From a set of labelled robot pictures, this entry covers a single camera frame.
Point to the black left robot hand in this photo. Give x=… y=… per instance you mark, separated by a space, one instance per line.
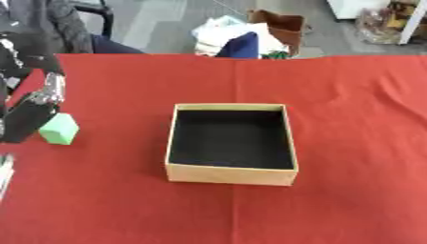
x=25 y=120

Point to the green block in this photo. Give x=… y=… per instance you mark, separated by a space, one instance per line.
x=59 y=129

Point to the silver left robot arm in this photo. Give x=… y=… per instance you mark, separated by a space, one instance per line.
x=4 y=173

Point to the tan cardboard box black inside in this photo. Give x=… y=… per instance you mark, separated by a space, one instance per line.
x=231 y=139

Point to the person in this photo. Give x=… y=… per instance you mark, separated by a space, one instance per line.
x=53 y=22

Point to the black chair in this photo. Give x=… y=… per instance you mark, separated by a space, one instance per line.
x=103 y=16

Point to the white cloth pile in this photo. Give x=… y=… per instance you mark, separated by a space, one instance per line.
x=214 y=33

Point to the navy blue cloth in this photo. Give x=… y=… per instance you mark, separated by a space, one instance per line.
x=240 y=47

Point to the brown bag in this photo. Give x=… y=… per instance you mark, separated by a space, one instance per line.
x=284 y=27

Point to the white cabinet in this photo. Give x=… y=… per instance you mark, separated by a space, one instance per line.
x=356 y=8

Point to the clear plastic bag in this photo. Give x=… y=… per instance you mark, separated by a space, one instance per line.
x=381 y=27

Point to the white table leg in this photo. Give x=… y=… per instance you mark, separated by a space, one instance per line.
x=412 y=22

